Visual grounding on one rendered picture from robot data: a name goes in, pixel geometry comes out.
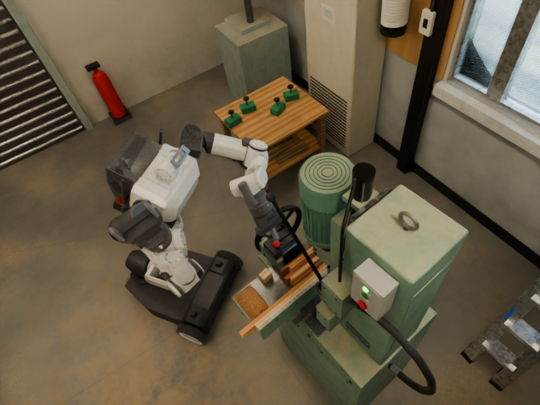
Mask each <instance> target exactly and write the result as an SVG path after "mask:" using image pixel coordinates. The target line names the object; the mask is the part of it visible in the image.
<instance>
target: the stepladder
mask: <svg viewBox="0 0 540 405"><path fill-rule="evenodd" d="M534 306H536V307H537V308H538V309H540V277H539V278H538V279H537V280H536V281H535V282H534V283H533V284H532V285H531V286H530V287H529V288H528V289H527V290H526V291H525V292H524V293H523V294H522V295H521V296H520V297H519V298H518V299H517V300H516V301H515V302H514V303H513V304H512V305H511V306H510V307H509V308H508V309H507V310H506V311H505V312H504V313H503V314H502V315H501V316H500V317H499V318H498V319H497V320H496V321H495V322H494V323H492V324H491V325H490V326H489V327H488V328H487V329H486V330H485V331H484V332H483V333H482V334H481V335H480V336H479V337H478V338H477V339H476V340H475V341H474V342H472V343H470V344H469V347H468V348H467V349H466V350H463V351H462V352H461V353H460V354H461V355H462V356H463V357H464V358H465V359H466V361H467V362H468V363H469V364H471V363H472V362H474V361H475V358H477V357H478V356H479V355H481V354H482V353H483V352H484V351H485V350H486V351H487V352H488V353H489V354H491V355H492V356H493V357H494V358H495V359H496V360H497V361H498V362H499V363H500V364H502V365H503V367H504V369H500V370H498V372H497V374H496V375H495V376H494V377H492V378H491V379H490V380H489V383H490V384H492V385H493V386H494V387H495V388H497V389H498V390H499V391H502V390H503V389H504V388H505V387H506V386H507V385H508V384H510V383H511V382H512V381H513V380H514V379H516V378H517V377H518V376H520V375H521V374H523V373H524V372H525V371H527V370H528V369H529V368H531V367H532V366H533V365H534V364H535V363H537V362H538V361H540V333H538V332H537V331H536V330H535V329H533V328H532V327H531V326H530V325H528V324H527V323H526V322H525V321H523V320H522V317H523V316H525V315H526V314H527V313H528V312H529V311H530V310H531V309H532V308H533V307H534ZM507 330H508V331H509V332H511V334H512V335H514V336H515V337H516V338H517V339H518V340H520V341H521V342H522V343H523V344H524V345H526V346H527V347H528V348H527V349H526V350H525V351H523V352H522V353H521V354H520V355H519V356H516V355H515V354H514V353H512V352H511V351H510V350H509V349H508V348H507V347H506V346H504V345H503V344H502V343H501V342H500V341H498V338H499V337H500V336H501V335H502V334H504V333H505V332H506V331H507Z"/></svg>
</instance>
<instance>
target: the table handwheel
mask: <svg viewBox="0 0 540 405"><path fill-rule="evenodd" d="M280 209H281V210H282V212H283V213H284V212H286V211H290V212H289V213H288V214H287V216H286V219H288V218H289V217H290V215H291V214H292V213H293V212H294V211H295V212H296V214H297V217H296V221H295V223H294V224H293V226H292V229H293V230H294V231H295V232H296V231H297V229H298V227H299V226H300V223H301V218H302V213H301V209H300V208H299V207H298V206H296V205H286V206H283V207H281V208H280ZM265 236H266V234H265V235H256V237H255V246H256V249H257V250H258V251H259V252H261V250H260V240H261V238H264V237H265Z"/></svg>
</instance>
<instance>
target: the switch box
mask: <svg viewBox="0 0 540 405"><path fill-rule="evenodd" d="M363 286H366V287H367V288H368V289H369V292H368V293H369V294H370V296H369V295H368V294H367V293H366V292H365V294H366V295H367V296H368V297H369V299H368V301H369V303H368V302H367V301H366V300H365V299H364V298H363V297H362V296H360V294H361V292H364V291H363V290H362V288H363ZM398 286H399V282H397V281H396V280H395V279H394V278H393V277H391V276H390V275H389V274H388V273H387V272H385V271H384V270H383V269H382V268H381V267H379V266H378V265H377V264H376V263H375V262H374V261H373V260H372V259H371V258H368V259H367V260H365V261H364V262H363V263H362V264H361V265H359V266H358V267H357V268H356V269H355V270H354V273H353V280H352V287H351V294H350V296H351V297H352V298H353V299H354V300H355V301H356V302H357V303H358V301H359V300H360V301H363V302H364V303H365V304H366V307H367V309H366V310H367V313H368V314H369V315H370V316H371V317H372V318H374V319H375V320H376V321H378V320H379V319H380V318H381V317H382V316H383V315H384V314H385V313H386V312H387V311H389V310H390V309H391V306H392V303H393V300H394V298H395V294H396V291H397V288H398ZM364 310H365V309H364ZM366 310H365V311H366Z"/></svg>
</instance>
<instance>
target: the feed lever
mask: <svg viewBox="0 0 540 405"><path fill-rule="evenodd" d="M266 199H267V201H268V202H270V203H272V204H273V206H274V207H275V208H276V210H277V212H278V213H279V215H280V217H281V218H282V220H283V221H284V224H285V225H286V227H287V228H288V230H289V232H290V233H291V235H292V237H293V238H294V239H295V241H296V243H297V245H298V247H299V248H300V250H301V251H302V253H303V255H304V256H305V258H306V259H307V261H308V262H309V265H310V266H311V268H312V270H313V271H314V273H315V274H316V276H317V278H318V280H319V281H320V282H319V283H318V284H317V285H316V290H317V291H318V293H319V294H320V295H321V280H322V279H323V278H322V277H321V274H320V273H319V271H318V270H317V268H316V267H315V265H314V263H313V262H312V260H311V259H310V257H309V255H308V253H307V251H306V250H305V248H304V247H303V245H302V243H301V242H300V240H299V239H298V237H297V235H296V233H295V231H294V230H293V228H292V227H291V225H290V223H289V222H288V220H287V219H286V217H285V216H284V213H283V212H282V210H281V209H280V207H279V205H278V204H277V202H276V194H275V193H274V192H271V191H270V192H268V193H267V194H266Z"/></svg>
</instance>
